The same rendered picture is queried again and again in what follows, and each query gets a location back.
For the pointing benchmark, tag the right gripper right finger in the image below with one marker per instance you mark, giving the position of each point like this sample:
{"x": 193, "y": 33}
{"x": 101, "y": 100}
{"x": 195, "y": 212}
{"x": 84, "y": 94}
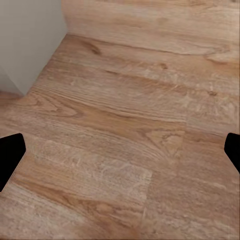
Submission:
{"x": 232, "y": 149}

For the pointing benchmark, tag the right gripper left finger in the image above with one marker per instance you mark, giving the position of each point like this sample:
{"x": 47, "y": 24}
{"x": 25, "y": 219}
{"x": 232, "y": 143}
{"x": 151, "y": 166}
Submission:
{"x": 12, "y": 149}

